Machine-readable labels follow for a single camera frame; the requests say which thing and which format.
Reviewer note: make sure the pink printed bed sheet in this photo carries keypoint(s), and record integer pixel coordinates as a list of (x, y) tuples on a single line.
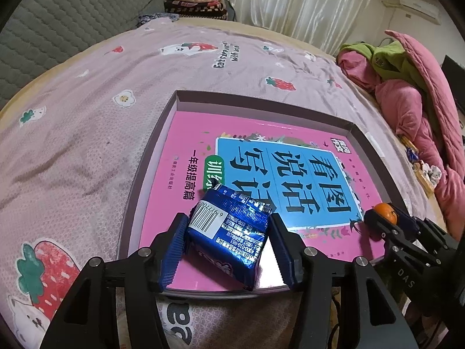
[(90, 134)]

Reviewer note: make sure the wicker basket of items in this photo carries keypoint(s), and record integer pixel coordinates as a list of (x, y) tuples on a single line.
[(425, 171)]

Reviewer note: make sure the pink quilt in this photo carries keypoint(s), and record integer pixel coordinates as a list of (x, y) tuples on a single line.
[(403, 101)]

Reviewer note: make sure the white curtain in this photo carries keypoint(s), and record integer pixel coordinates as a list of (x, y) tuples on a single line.
[(308, 3)]

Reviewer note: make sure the shallow cardboard box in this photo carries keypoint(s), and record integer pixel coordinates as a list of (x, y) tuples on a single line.
[(254, 103)]

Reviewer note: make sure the blue snack packet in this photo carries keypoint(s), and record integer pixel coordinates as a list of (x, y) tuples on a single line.
[(232, 240)]

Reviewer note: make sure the white air conditioner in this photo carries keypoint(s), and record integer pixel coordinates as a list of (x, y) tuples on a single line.
[(419, 5)]

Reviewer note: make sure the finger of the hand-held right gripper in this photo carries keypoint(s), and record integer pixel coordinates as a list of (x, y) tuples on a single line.
[(376, 222), (407, 220)]

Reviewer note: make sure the blue patterned cloth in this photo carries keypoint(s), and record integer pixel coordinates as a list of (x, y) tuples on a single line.
[(160, 19)]

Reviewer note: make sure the grey quilted headboard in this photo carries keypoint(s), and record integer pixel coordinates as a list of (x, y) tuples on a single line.
[(72, 14)]

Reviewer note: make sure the pink book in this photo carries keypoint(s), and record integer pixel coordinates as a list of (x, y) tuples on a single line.
[(189, 145)]

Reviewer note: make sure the green garment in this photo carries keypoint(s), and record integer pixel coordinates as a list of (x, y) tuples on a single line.
[(385, 60)]

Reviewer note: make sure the black screen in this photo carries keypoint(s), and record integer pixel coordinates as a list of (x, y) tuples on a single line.
[(454, 80)]

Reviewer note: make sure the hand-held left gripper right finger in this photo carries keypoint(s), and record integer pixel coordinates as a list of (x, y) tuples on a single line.
[(287, 258)]

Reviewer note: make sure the checkered folded blanket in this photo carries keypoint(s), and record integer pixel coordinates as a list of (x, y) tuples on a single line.
[(196, 10)]

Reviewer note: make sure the small orange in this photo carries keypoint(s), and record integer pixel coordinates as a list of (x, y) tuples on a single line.
[(385, 211)]

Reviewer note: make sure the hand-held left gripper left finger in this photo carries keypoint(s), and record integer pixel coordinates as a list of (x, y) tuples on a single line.
[(173, 252)]

